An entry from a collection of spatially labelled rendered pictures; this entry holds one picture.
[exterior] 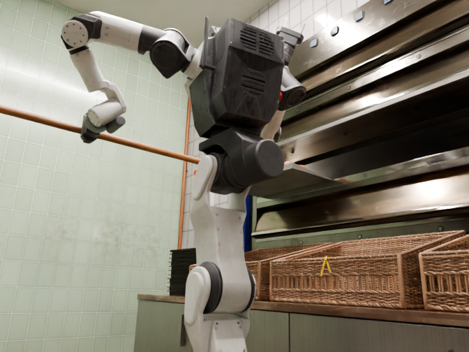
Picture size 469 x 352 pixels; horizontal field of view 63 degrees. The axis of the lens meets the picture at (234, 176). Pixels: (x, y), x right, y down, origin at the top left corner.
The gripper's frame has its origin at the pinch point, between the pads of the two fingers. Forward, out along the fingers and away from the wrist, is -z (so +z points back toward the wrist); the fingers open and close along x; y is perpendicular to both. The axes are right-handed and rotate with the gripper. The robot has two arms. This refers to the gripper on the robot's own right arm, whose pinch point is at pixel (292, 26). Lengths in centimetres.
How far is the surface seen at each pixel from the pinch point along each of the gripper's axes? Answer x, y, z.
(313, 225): -46, 43, 72
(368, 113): -45, 9, 21
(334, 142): -41, 38, 28
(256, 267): -23, 8, 102
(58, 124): 67, -14, 80
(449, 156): -78, -6, 32
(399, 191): -70, 13, 48
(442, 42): -63, -3, -16
